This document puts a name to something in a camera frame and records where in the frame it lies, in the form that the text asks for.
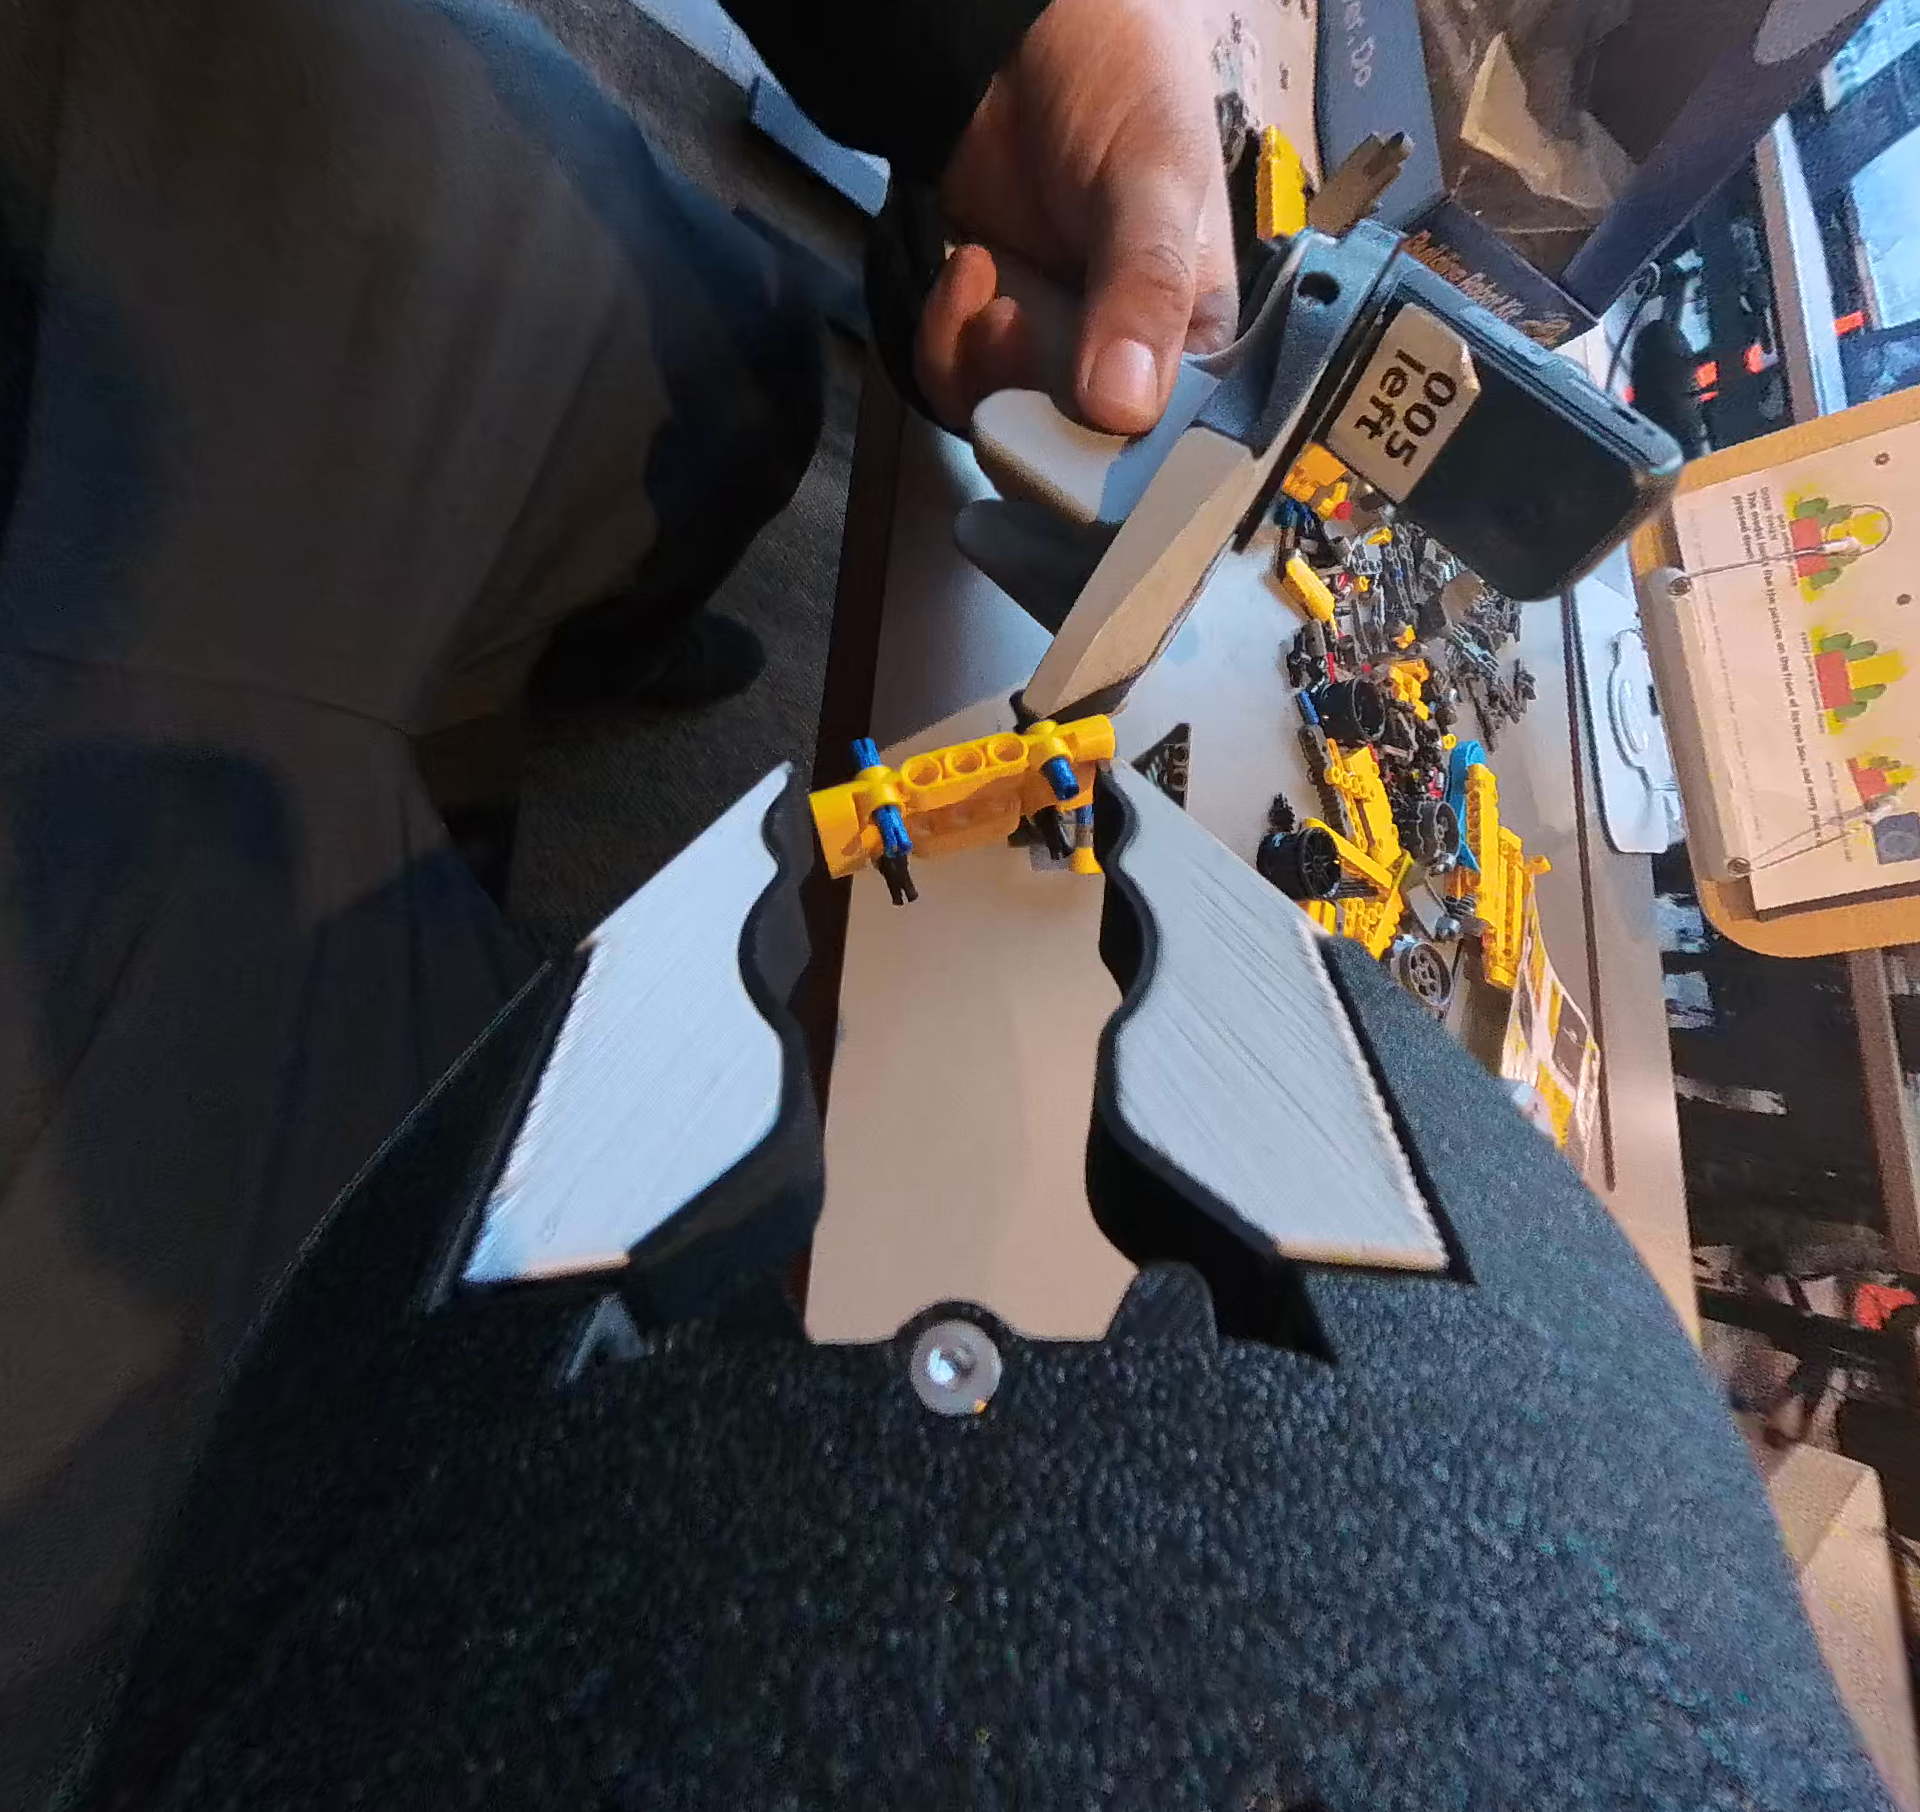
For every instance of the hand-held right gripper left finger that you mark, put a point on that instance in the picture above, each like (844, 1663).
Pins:
(646, 1091)

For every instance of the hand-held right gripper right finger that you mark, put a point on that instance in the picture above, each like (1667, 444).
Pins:
(1274, 1091)

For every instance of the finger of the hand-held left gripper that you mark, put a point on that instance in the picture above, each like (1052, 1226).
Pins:
(1156, 568)

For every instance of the yellow brick panel with pins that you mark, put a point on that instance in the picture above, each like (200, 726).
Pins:
(961, 791)

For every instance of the person's left hand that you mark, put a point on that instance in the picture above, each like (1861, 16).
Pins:
(1111, 161)

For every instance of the wooden clipboard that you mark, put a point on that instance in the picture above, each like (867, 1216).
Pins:
(1664, 568)

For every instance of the white rounded plastic object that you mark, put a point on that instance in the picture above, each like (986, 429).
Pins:
(1629, 730)

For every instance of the yellow striped sticker sheet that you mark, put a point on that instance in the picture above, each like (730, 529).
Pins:
(1554, 1047)

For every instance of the pile of loose brick pieces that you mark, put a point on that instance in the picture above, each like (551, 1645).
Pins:
(1411, 791)

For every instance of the colour printed instruction sheet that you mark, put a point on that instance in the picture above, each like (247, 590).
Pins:
(1800, 672)

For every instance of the yellow black brick vehicle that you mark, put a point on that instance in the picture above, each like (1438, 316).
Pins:
(1283, 176)

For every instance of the blue cardboard box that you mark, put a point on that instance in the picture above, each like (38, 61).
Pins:
(1372, 42)

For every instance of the white building instruction booklet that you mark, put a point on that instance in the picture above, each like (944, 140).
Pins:
(1253, 28)

